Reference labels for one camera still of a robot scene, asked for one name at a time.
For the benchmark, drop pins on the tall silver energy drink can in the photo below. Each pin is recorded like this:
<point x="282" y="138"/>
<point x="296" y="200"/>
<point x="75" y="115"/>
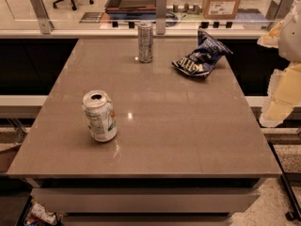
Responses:
<point x="145" y="42"/>

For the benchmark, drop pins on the blue chip bag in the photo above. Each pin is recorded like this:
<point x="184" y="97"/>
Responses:
<point x="202" y="60"/>

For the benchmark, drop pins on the bin with trash below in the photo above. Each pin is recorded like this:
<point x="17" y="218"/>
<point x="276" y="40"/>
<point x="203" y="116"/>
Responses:
<point x="34" y="214"/>

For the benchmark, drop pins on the metal glass-railing post left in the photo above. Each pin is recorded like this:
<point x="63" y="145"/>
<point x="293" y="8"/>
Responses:
<point x="45" y="24"/>

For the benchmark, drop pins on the metal glass-railing post right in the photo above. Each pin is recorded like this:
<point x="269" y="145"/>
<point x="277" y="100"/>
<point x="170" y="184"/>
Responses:
<point x="277" y="11"/>

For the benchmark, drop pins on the crushed white 7up can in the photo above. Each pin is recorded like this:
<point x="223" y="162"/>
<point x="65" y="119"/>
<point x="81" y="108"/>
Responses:
<point x="100" y="114"/>

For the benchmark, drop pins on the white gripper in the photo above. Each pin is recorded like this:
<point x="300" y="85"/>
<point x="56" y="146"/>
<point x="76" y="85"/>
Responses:
<point x="292" y="35"/>

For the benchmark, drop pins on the cardboard box with label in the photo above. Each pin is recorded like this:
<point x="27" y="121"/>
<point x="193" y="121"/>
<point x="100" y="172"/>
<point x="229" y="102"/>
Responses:
<point x="220" y="9"/>

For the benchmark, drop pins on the metal glass-railing post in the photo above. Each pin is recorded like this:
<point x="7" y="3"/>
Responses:
<point x="277" y="11"/>
<point x="45" y="24"/>
<point x="160" y="17"/>

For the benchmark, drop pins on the metal glass-railing post centre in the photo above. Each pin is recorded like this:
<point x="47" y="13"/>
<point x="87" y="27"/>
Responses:
<point x="160" y="17"/>

